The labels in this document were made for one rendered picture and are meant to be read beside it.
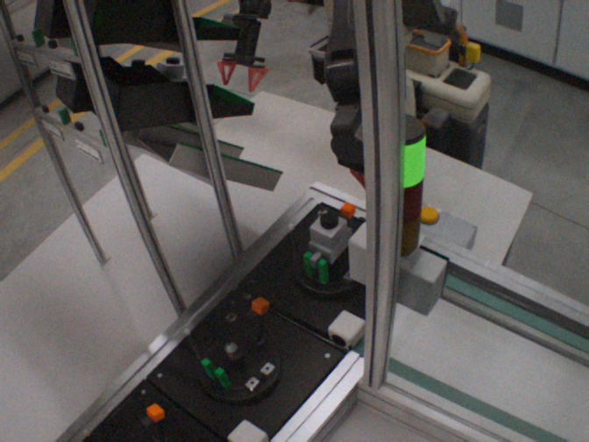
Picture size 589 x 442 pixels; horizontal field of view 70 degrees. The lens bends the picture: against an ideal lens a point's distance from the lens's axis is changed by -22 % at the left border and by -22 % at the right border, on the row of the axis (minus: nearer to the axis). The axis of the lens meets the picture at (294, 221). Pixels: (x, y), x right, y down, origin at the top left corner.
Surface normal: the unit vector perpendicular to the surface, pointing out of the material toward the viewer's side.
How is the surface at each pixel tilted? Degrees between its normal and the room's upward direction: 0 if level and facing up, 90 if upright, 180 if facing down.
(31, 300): 0
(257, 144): 0
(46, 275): 0
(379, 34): 90
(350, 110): 18
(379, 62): 90
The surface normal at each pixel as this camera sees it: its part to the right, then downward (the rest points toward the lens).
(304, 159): -0.11, -0.70
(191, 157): 0.67, 0.47
